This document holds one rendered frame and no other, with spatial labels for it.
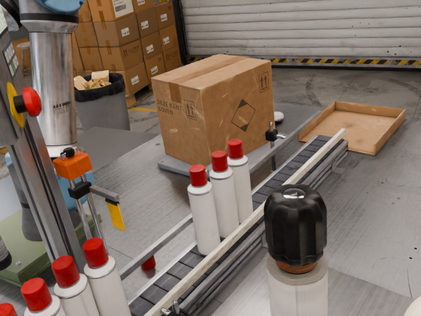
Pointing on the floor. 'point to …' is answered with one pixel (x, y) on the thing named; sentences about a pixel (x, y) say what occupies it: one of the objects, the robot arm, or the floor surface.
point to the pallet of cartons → (126, 42)
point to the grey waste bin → (104, 112)
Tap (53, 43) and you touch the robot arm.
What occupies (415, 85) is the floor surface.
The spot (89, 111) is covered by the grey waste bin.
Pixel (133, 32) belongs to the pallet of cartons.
